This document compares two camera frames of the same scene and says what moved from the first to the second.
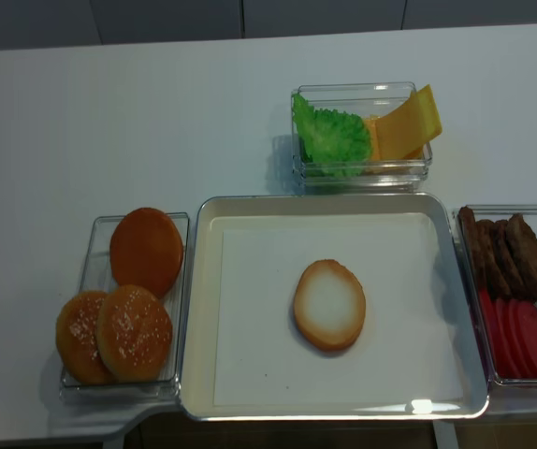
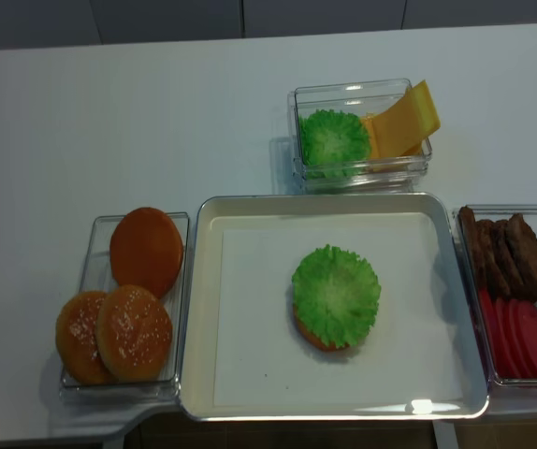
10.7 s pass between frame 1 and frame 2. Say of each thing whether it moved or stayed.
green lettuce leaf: moved
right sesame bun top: stayed
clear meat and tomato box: stayed
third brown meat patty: stayed
